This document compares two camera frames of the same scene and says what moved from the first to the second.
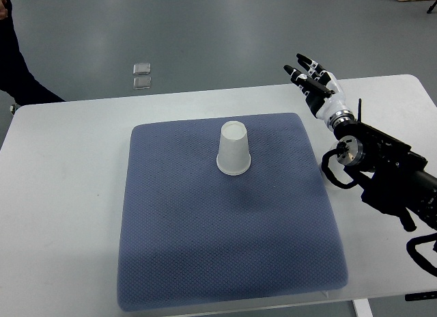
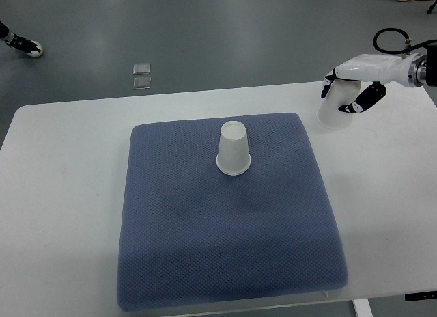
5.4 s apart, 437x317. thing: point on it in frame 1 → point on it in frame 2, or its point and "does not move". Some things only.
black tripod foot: (432, 7) does not move
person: (16, 78) → (31, 47)
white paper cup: (337, 167) → (341, 92)
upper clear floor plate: (141, 68) does not move
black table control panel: (420, 296) does not move
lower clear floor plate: (142, 83) does not move
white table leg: (362, 308) does not move
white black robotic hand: (321, 89) → (410, 70)
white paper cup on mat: (233, 157) does not move
